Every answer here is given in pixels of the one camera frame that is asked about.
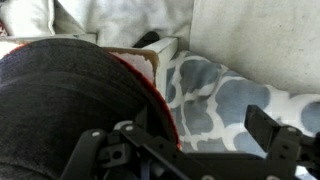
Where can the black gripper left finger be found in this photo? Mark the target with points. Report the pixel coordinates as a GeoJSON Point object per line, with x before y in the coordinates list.
{"type": "Point", "coordinates": [82, 161]}

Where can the cream sofa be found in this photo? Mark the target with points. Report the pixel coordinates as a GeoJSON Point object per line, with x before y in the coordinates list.
{"type": "Point", "coordinates": [274, 42]}

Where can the grey white patterned pillow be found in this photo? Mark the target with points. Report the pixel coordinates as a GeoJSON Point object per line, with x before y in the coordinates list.
{"type": "Point", "coordinates": [208, 102]}

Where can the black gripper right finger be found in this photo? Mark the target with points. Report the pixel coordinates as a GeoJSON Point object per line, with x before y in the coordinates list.
{"type": "Point", "coordinates": [278, 142]}

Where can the red sparkly hat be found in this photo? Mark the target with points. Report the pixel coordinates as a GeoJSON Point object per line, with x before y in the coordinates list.
{"type": "Point", "coordinates": [160, 100]}

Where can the black felt hat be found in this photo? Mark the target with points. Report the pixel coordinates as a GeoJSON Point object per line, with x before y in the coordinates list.
{"type": "Point", "coordinates": [66, 106]}

